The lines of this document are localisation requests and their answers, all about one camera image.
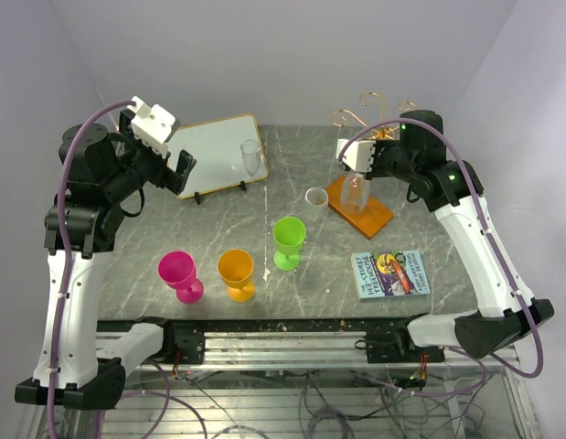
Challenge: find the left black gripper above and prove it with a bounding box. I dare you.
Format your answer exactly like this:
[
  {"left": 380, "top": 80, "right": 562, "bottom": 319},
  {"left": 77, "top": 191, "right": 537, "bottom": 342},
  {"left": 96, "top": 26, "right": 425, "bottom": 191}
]
[{"left": 102, "top": 109, "right": 196, "bottom": 201}]

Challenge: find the clear round wine glass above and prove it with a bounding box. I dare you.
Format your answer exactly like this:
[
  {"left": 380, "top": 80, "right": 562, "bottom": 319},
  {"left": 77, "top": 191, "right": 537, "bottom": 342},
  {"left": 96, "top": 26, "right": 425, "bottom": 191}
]
[{"left": 340, "top": 172, "right": 370, "bottom": 215}]

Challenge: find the pink plastic goblet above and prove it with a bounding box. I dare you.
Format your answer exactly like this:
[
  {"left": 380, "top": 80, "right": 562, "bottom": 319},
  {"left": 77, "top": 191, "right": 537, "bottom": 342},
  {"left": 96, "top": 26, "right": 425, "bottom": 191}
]
[{"left": 157, "top": 251, "right": 204, "bottom": 305}]

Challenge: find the orange plastic goblet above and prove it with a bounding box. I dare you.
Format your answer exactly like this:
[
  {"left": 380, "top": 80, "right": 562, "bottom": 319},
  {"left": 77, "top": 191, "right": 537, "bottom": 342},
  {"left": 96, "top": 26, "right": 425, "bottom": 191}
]
[{"left": 218, "top": 249, "right": 254, "bottom": 303}]

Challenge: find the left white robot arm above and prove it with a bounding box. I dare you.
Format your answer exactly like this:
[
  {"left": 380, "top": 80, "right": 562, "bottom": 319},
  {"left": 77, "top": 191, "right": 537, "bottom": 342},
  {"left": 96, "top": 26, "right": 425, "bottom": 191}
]
[{"left": 15, "top": 101, "right": 196, "bottom": 411}]

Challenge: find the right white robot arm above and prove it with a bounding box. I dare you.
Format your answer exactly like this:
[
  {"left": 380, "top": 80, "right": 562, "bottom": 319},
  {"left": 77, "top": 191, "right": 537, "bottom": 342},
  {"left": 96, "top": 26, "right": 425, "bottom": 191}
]
[{"left": 367, "top": 110, "right": 554, "bottom": 362}]

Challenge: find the wooden rack base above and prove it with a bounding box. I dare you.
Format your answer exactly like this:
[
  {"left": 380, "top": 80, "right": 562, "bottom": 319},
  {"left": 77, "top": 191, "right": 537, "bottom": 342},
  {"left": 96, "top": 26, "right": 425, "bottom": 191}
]
[{"left": 326, "top": 176, "right": 396, "bottom": 241}]

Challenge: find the clear tall wine glass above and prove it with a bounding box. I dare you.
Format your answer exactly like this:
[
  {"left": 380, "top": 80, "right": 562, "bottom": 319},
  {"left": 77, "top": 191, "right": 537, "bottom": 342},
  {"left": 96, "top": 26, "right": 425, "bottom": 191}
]
[{"left": 233, "top": 139, "right": 262, "bottom": 182}]

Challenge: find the yellow framed whiteboard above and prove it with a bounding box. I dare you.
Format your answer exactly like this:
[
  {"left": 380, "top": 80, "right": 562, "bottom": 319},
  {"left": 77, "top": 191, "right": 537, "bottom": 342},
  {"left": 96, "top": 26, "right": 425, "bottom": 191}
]
[{"left": 168, "top": 113, "right": 269, "bottom": 199}]

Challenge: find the black whiteboard stand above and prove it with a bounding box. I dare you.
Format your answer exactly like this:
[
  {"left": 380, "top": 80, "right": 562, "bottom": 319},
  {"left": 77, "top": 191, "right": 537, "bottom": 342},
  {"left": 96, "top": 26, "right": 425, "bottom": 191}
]
[{"left": 194, "top": 180, "right": 247, "bottom": 205}]

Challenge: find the treehouse story book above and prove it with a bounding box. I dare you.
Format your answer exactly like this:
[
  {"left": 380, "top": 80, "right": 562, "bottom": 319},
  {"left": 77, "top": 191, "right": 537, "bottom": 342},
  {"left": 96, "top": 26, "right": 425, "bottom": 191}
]
[{"left": 351, "top": 250, "right": 431, "bottom": 301}]

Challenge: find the green plastic goblet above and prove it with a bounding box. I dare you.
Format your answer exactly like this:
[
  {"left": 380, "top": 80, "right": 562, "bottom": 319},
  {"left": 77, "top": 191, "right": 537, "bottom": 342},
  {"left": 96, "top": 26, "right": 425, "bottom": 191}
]
[{"left": 272, "top": 216, "right": 306, "bottom": 271}]

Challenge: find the gold wire glass rack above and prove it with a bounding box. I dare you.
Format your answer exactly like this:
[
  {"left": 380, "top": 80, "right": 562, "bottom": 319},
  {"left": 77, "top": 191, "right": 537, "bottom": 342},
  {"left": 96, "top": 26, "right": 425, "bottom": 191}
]
[{"left": 331, "top": 91, "right": 420, "bottom": 140}]

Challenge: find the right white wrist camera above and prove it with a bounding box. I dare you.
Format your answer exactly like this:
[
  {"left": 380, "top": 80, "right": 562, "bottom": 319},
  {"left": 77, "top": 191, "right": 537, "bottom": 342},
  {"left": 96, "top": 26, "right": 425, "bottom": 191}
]
[{"left": 341, "top": 140, "right": 376, "bottom": 175}]

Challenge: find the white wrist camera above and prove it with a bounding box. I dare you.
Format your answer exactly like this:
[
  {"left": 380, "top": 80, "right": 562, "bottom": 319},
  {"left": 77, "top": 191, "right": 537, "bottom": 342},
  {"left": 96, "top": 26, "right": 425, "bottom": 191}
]
[
  {"left": 341, "top": 140, "right": 376, "bottom": 175},
  {"left": 127, "top": 96, "right": 180, "bottom": 158}
]

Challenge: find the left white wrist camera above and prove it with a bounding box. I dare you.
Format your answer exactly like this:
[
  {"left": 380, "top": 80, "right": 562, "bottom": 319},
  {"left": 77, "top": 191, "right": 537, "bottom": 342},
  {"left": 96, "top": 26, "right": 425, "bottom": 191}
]
[{"left": 127, "top": 96, "right": 180, "bottom": 158}]

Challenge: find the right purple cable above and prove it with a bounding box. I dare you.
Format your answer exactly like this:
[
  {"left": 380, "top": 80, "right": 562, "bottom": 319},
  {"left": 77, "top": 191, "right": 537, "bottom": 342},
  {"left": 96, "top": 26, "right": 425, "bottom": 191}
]
[{"left": 336, "top": 117, "right": 546, "bottom": 397}]

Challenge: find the aluminium mounting rail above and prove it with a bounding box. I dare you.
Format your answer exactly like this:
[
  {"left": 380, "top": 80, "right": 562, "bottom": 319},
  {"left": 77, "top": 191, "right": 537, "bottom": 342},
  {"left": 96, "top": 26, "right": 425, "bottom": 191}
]
[{"left": 94, "top": 317, "right": 517, "bottom": 371}]

